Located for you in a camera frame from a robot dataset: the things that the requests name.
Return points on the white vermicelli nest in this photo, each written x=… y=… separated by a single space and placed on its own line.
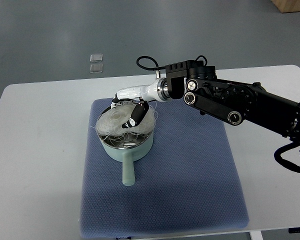
x=109 y=124

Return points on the blue textured mat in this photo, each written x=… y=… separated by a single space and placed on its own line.
x=188 y=180

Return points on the upper clear floor tile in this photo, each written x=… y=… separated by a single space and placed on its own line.
x=96 y=57

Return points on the wire steamer rack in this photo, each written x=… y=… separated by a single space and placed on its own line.
x=126 y=140

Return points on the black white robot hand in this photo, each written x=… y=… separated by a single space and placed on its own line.
x=157 y=91

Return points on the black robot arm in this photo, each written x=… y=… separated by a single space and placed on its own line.
x=233 y=102

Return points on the mint green steel pot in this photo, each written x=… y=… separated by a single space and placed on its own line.
x=127 y=156

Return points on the wooden box corner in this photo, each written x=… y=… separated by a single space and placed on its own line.
x=287 y=6

